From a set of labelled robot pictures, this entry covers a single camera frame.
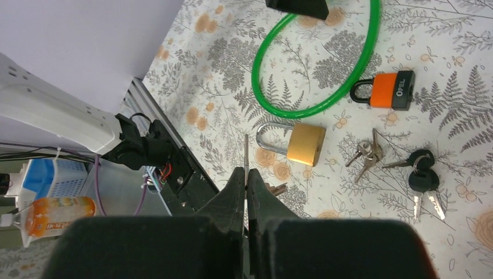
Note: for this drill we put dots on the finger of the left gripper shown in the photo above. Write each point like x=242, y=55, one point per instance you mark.
x=313, y=8

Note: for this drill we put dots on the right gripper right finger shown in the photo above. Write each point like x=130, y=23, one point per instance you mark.
x=283, y=245

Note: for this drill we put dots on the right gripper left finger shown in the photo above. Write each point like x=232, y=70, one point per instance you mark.
x=206, y=244

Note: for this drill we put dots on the black head key bunch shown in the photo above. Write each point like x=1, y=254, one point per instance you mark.
x=423, y=180

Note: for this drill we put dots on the brass padlock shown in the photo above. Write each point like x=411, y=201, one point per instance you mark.
x=305, y=142

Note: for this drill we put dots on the orange black padlock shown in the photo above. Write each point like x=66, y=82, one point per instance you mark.
x=388, y=90

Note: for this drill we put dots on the floral table mat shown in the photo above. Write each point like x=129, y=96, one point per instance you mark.
x=201, y=78

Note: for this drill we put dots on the orange drink bottle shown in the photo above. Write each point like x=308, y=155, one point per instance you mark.
x=49, y=217

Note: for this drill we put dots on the blue white basket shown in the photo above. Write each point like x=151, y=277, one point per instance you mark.
x=54, y=178

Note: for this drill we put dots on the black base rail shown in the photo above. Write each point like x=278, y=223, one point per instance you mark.
x=185, y=185

